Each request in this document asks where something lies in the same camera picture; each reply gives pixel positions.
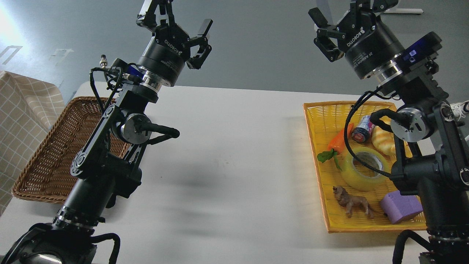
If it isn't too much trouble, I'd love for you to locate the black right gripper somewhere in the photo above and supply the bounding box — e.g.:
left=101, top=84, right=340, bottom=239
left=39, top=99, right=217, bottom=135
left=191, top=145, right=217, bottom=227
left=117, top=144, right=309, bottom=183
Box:
left=308, top=0, right=404, bottom=79

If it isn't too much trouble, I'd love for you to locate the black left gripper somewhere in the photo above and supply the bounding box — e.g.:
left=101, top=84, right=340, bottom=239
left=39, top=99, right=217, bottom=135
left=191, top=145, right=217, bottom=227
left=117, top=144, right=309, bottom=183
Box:
left=136, top=0, right=213, bottom=87

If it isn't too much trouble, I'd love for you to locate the yellow tape roll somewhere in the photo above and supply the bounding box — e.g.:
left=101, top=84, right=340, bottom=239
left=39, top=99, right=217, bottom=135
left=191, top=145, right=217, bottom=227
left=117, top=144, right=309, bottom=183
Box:
left=341, top=147, right=390, bottom=191

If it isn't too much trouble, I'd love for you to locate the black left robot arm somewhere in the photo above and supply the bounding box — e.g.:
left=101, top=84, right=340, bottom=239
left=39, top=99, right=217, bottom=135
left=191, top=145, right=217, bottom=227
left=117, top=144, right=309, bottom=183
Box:
left=1, top=0, right=213, bottom=264

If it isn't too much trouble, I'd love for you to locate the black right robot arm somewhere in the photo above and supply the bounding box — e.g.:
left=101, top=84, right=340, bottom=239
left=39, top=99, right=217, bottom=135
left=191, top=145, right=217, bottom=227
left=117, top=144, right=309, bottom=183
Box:
left=308, top=0, right=469, bottom=264

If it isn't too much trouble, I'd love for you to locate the white desk foot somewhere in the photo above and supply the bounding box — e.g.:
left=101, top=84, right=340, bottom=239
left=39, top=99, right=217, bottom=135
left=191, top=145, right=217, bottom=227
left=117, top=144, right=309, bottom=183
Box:
left=383, top=7, right=424, bottom=15

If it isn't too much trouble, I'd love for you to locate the small soda can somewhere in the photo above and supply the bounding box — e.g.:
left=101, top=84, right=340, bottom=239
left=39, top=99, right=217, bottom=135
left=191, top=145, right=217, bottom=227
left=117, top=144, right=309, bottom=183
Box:
left=351, top=115, right=375, bottom=143

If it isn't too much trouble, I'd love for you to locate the orange toy carrot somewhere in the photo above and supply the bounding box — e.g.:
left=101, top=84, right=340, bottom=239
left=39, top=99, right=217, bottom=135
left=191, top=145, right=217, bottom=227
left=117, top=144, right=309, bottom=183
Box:
left=316, top=122, right=354, bottom=171

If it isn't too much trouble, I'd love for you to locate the toy croissant bread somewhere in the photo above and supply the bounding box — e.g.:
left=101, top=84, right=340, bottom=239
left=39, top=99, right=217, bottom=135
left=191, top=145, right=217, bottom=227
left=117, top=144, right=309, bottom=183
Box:
left=371, top=125, right=396, bottom=157

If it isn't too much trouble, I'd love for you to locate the yellow plastic basket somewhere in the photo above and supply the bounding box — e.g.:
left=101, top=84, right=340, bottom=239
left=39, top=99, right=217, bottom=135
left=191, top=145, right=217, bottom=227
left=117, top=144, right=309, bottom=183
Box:
left=303, top=101, right=426, bottom=233

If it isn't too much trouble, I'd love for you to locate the beige checkered cloth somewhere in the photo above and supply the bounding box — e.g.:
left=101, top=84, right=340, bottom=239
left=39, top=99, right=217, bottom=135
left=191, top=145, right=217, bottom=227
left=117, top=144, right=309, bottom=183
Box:
left=0, top=71, right=65, bottom=213

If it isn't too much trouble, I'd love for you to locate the brown toy lion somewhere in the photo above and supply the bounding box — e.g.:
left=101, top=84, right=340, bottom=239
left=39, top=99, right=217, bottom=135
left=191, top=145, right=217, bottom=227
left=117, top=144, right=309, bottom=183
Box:
left=333, top=186, right=374, bottom=219

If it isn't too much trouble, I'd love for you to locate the brown wicker basket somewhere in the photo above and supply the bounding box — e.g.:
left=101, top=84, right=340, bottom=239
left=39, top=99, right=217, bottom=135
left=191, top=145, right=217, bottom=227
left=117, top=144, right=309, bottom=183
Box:
left=12, top=96, right=129, bottom=204

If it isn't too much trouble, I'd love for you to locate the purple foam block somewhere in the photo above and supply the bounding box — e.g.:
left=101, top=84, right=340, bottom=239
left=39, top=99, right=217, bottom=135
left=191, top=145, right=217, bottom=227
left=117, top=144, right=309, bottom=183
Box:
left=380, top=190, right=423, bottom=224

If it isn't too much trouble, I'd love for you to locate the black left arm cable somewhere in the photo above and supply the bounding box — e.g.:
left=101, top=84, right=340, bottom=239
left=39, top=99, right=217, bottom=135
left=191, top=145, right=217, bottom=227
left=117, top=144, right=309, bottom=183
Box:
left=89, top=55, right=127, bottom=114

